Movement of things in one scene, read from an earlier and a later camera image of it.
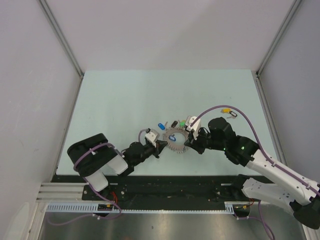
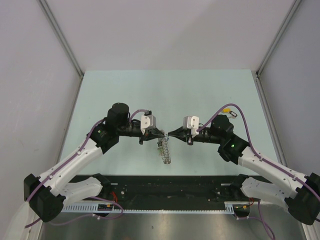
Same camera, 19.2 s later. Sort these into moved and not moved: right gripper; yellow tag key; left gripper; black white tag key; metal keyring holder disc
Moved: metal keyring holder disc; right gripper; left gripper
Not moved: yellow tag key; black white tag key
